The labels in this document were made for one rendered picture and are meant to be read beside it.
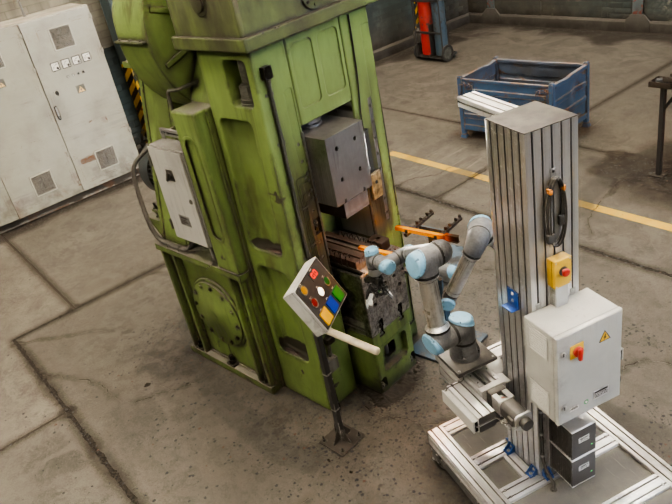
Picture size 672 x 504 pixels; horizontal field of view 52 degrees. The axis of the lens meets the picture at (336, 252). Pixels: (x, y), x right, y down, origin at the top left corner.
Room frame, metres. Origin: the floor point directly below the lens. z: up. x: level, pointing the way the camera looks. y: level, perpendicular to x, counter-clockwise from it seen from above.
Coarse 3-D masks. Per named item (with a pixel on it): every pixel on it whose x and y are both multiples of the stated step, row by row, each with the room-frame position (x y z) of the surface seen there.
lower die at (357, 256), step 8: (328, 232) 3.84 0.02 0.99; (328, 240) 3.72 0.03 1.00; (344, 240) 3.68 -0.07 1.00; (352, 240) 3.68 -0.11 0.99; (328, 248) 3.65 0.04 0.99; (336, 248) 3.62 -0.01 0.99; (344, 248) 3.60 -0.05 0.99; (352, 248) 3.57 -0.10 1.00; (336, 256) 3.54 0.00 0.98; (344, 256) 3.52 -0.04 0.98; (352, 256) 3.50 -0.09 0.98; (360, 256) 3.47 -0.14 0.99; (344, 264) 3.50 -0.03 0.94; (352, 264) 3.44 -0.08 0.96; (360, 264) 3.45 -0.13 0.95
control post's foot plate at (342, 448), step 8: (344, 424) 3.17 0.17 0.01; (336, 432) 3.04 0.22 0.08; (344, 432) 3.03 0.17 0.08; (352, 432) 3.09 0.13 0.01; (360, 432) 3.08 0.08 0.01; (328, 440) 3.07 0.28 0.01; (336, 440) 3.03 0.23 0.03; (344, 440) 3.04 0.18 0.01; (352, 440) 3.03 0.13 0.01; (360, 440) 3.02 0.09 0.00; (328, 448) 3.01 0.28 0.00; (336, 448) 2.99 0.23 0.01; (344, 448) 2.98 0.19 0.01; (352, 448) 2.97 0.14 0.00; (344, 456) 2.92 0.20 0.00
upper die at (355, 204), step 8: (352, 200) 3.47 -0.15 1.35; (360, 200) 3.51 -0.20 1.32; (368, 200) 3.55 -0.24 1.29; (320, 208) 3.58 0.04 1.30; (328, 208) 3.53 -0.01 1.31; (336, 208) 3.48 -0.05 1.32; (344, 208) 3.43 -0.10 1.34; (352, 208) 3.46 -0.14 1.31; (360, 208) 3.51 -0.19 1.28; (344, 216) 3.44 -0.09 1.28
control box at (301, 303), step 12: (312, 264) 3.14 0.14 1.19; (300, 276) 3.05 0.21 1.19; (324, 276) 3.13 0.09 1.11; (300, 288) 2.94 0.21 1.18; (312, 288) 3.00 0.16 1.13; (324, 288) 3.06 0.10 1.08; (288, 300) 2.91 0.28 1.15; (300, 300) 2.89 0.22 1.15; (324, 300) 2.99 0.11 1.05; (336, 300) 3.05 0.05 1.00; (300, 312) 2.89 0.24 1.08; (312, 312) 2.87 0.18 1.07; (336, 312) 2.98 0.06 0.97; (312, 324) 2.87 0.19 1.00; (324, 324) 2.86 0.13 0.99
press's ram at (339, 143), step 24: (336, 120) 3.66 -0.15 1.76; (360, 120) 3.58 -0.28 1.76; (312, 144) 3.47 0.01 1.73; (336, 144) 3.44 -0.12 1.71; (360, 144) 3.56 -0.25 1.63; (312, 168) 3.50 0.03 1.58; (336, 168) 3.42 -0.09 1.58; (360, 168) 3.55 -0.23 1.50; (336, 192) 3.40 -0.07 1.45; (360, 192) 3.52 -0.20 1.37
